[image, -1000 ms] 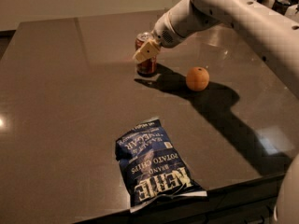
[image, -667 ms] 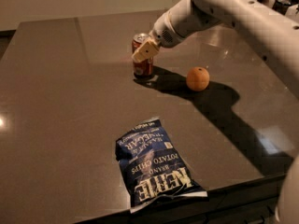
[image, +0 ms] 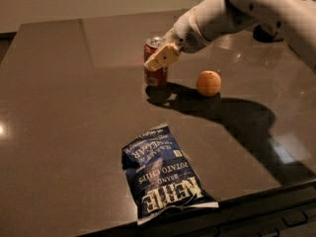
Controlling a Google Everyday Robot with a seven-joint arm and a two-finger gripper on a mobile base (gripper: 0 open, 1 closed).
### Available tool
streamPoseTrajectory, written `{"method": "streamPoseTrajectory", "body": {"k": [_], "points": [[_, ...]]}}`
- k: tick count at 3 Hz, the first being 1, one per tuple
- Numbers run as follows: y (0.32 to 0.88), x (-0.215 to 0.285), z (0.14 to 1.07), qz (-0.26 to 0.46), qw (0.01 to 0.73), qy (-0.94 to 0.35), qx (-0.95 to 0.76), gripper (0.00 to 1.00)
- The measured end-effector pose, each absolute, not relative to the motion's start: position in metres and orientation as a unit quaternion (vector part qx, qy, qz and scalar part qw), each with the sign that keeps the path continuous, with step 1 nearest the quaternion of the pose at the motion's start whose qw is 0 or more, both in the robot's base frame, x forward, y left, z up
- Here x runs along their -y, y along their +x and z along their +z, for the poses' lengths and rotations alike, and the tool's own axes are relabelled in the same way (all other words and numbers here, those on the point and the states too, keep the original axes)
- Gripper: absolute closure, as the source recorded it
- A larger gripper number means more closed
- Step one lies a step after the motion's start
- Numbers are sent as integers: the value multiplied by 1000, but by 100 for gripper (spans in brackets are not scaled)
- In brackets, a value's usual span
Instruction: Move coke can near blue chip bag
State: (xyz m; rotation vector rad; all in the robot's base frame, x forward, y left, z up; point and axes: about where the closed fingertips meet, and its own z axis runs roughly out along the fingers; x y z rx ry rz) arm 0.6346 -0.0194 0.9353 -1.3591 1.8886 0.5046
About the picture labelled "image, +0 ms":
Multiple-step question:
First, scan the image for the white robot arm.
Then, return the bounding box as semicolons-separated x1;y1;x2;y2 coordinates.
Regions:
144;0;316;71

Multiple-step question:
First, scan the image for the orange fruit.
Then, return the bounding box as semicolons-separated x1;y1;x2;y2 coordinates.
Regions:
196;70;221;97

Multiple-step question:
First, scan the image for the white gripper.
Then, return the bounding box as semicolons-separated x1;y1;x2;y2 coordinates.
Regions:
144;8;209;71

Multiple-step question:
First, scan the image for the blue kettle chip bag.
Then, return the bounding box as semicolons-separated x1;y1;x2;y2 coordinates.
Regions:
121;124;219;225

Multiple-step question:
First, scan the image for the black wire basket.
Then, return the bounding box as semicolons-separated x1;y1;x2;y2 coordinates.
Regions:
253;24;281;42

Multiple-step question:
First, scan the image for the red coke can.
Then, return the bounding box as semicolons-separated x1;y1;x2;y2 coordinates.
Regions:
144;37;168;87

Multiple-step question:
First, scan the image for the dark cabinet drawer front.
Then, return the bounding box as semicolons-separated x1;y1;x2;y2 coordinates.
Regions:
80;180;316;237

